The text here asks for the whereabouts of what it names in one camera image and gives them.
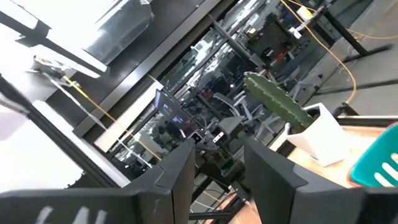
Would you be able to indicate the white power adapter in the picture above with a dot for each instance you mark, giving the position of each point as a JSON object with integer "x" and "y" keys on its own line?
{"x": 304, "y": 13}

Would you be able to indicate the white hexagonal plant pot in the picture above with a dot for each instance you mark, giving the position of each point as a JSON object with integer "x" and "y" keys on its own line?
{"x": 326, "y": 140}

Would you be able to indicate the black desk foot bar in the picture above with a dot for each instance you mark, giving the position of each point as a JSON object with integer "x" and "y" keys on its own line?
{"x": 373, "y": 49}

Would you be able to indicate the white office chair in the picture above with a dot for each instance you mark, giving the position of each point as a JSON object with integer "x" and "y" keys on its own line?
{"x": 231, "y": 104}

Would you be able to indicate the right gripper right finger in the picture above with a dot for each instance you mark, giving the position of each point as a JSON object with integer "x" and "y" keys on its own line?
{"x": 273, "y": 193}

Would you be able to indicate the green basket with red rim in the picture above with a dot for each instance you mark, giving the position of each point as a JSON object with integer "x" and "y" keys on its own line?
{"x": 376, "y": 155}

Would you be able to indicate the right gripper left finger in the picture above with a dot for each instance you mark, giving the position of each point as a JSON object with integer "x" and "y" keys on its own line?
{"x": 180, "y": 180}

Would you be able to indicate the black computer monitor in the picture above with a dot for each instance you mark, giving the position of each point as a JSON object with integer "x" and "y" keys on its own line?
{"x": 171, "y": 109}

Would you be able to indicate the green cactus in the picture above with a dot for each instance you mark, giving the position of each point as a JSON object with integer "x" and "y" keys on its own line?
{"x": 276, "y": 99}

